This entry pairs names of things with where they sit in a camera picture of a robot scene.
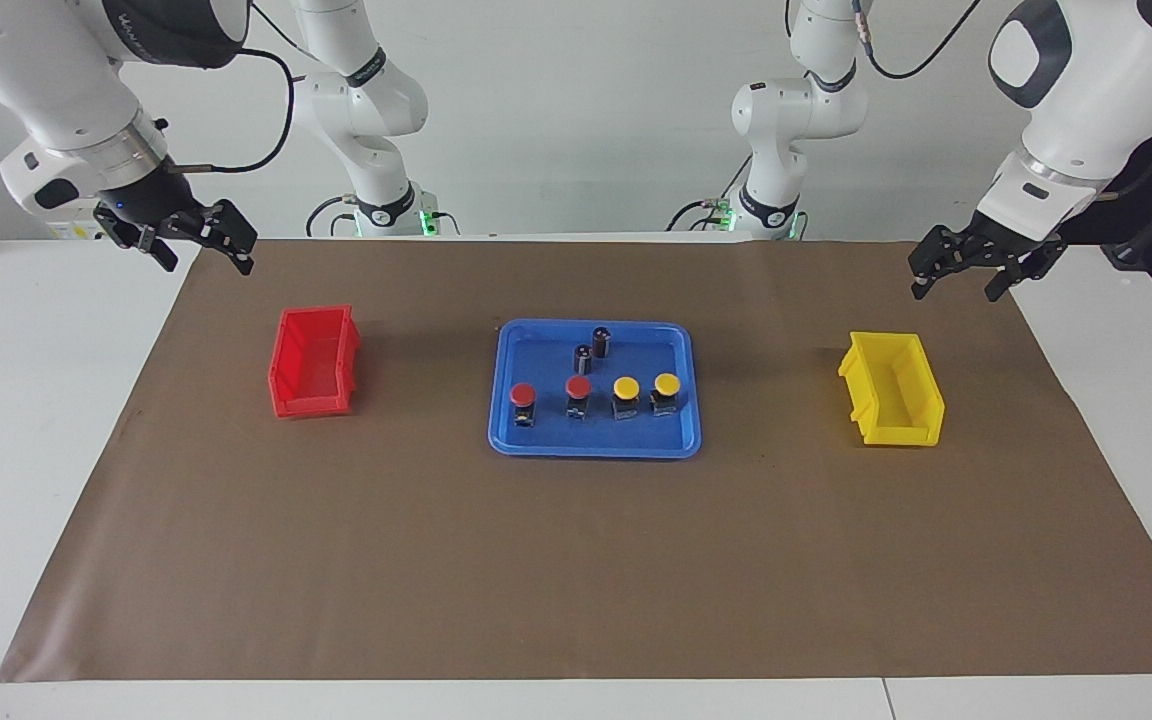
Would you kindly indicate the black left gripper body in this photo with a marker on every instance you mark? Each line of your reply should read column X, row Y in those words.
column 1001, row 240

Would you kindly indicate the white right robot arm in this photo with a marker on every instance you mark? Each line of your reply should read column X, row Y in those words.
column 56, row 80

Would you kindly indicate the yellow plastic bin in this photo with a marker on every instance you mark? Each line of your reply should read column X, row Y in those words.
column 896, row 390

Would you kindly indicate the blue plastic tray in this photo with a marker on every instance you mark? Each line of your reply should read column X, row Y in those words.
column 546, row 440

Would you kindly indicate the white wall power strip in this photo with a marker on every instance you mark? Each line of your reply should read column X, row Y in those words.
column 71, row 231

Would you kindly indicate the red plastic bin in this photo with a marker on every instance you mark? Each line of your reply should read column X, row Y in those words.
column 311, row 365

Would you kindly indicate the yellow push button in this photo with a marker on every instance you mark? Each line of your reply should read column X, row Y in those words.
column 667, row 384
column 626, row 387

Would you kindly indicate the red push button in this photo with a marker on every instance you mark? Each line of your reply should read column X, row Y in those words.
column 578, row 387
column 523, row 395

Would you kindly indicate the black cylindrical capacitor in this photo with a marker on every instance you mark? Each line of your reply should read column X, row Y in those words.
column 602, row 340
column 583, row 358

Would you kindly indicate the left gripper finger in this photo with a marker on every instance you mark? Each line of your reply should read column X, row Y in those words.
column 931, row 255
column 1018, row 272

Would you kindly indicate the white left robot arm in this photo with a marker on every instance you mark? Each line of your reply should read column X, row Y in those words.
column 1086, row 100

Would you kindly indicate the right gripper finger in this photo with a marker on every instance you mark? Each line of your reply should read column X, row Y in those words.
column 161, row 252
column 239, row 240

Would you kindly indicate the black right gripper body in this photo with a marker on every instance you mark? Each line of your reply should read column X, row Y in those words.
column 151, row 200

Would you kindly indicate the brown paper mat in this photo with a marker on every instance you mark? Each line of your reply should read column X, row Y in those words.
column 436, row 560

